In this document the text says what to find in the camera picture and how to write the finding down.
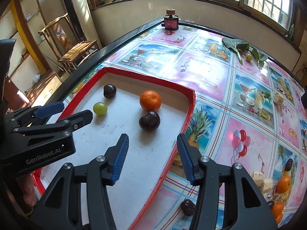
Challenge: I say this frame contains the orange tangerine placed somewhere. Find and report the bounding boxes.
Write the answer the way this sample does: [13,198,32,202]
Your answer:
[271,201,284,218]
[139,90,161,111]
[275,213,283,225]

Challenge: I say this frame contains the dark purple plum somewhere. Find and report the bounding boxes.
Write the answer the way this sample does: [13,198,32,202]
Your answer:
[267,200,274,209]

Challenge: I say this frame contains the person's left hand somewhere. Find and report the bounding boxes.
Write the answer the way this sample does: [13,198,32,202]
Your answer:
[17,173,37,207]

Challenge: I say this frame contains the green grape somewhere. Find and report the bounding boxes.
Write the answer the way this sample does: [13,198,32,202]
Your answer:
[93,102,108,116]

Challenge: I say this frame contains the small dark grape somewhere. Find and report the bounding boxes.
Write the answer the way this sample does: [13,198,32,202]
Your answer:
[104,84,116,99]

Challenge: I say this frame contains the orange tangerine far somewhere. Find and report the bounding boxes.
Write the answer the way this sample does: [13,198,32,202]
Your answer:
[276,176,292,194]

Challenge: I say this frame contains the dark date far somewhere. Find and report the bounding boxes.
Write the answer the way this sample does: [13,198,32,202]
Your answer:
[284,158,293,172]

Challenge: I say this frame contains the red rimmed white tray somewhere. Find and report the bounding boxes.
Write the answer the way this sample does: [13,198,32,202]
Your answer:
[34,67,196,229]

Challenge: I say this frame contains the wooden chair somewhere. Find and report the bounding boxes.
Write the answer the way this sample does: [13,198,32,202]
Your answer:
[38,13,100,76]

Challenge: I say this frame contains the far sugarcane piece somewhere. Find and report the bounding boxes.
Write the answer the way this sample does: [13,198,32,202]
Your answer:
[273,92,284,106]

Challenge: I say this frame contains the red perfume bottle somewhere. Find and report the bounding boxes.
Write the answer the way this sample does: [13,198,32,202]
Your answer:
[161,8,179,31]

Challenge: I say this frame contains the small green fruit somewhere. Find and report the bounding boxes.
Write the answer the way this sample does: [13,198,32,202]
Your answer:
[245,54,253,62]

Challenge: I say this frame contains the green leaves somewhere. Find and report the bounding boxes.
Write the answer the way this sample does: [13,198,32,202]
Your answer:
[222,37,268,69]

